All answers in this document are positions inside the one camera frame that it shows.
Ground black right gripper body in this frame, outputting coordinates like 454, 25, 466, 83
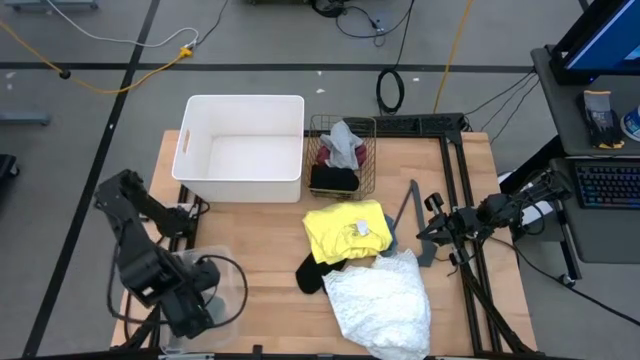
424, 192, 484, 265

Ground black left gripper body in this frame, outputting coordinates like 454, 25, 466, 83
159, 286, 218, 341

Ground white lace cloth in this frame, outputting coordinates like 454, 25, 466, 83
321, 248, 433, 360

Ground yellow cloth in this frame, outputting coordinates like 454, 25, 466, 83
302, 199, 395, 266

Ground long black cloth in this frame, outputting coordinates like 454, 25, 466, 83
294, 251, 349, 296

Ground light grey cloth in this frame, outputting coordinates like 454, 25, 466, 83
319, 119, 365, 172

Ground maroon cloth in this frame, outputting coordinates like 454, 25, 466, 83
315, 143, 368, 170

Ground blue grey cloth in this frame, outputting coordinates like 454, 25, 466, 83
381, 214, 400, 259

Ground clear plastic container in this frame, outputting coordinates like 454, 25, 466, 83
159, 243, 240, 356

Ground folded black cloth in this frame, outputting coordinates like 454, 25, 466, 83
308, 164, 361, 193

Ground grey side desk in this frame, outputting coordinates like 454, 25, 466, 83
529, 44, 640, 265

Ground black backlit keyboard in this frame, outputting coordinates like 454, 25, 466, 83
574, 161, 640, 210

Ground grey work gloves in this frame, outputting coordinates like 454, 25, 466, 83
574, 89, 627, 151

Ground white perforated plastic bin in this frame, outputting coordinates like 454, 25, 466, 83
171, 94, 306, 205

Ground white blue round container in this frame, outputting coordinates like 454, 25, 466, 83
619, 104, 640, 143

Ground black computer monitor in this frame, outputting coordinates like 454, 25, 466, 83
548, 0, 640, 87

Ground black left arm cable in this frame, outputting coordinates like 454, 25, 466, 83
196, 253, 250, 330

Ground wire mesh basket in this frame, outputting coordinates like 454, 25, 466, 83
304, 114, 378, 202

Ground black aluminium table frame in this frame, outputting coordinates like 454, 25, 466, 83
303, 113, 539, 358

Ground black coiled cable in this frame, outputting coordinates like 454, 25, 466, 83
375, 0, 417, 117

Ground thin black floor cable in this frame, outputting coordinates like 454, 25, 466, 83
485, 233, 640, 329

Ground straight yellow cable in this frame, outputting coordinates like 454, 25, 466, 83
431, 0, 475, 116

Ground black tangled floor cable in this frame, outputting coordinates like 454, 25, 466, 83
309, 0, 387, 49

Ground white cable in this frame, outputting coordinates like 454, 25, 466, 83
46, 0, 200, 50

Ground yellow cable with plug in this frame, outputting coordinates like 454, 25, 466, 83
0, 19, 194, 96

